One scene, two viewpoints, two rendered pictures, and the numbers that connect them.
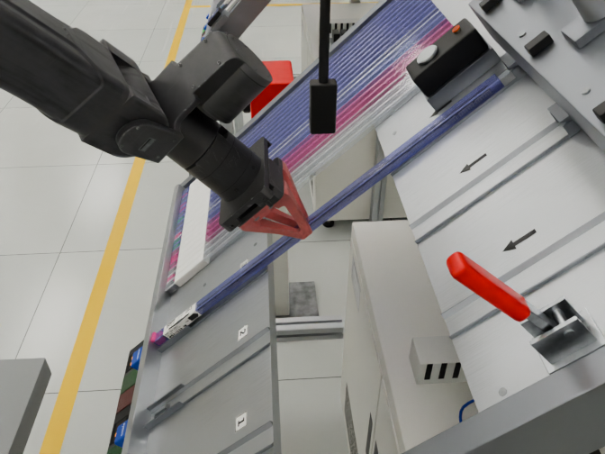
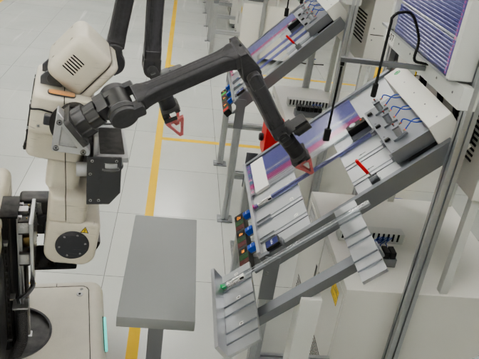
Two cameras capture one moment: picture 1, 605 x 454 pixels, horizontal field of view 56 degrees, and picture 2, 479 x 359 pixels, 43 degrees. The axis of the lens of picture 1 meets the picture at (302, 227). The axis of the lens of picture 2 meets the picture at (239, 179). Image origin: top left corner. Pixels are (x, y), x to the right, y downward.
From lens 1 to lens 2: 1.63 m
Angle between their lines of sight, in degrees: 11
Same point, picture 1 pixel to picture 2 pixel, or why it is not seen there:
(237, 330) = (289, 199)
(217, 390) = (284, 211)
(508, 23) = (373, 120)
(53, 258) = (114, 215)
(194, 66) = (295, 121)
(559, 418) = (373, 191)
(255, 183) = (303, 154)
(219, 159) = (295, 146)
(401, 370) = (333, 236)
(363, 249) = (317, 200)
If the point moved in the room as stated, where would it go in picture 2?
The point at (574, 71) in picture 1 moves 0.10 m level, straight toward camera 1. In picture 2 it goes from (383, 132) to (375, 142)
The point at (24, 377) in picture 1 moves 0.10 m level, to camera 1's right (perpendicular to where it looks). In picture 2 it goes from (192, 224) to (217, 226)
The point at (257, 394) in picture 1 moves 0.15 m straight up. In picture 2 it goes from (300, 209) to (308, 169)
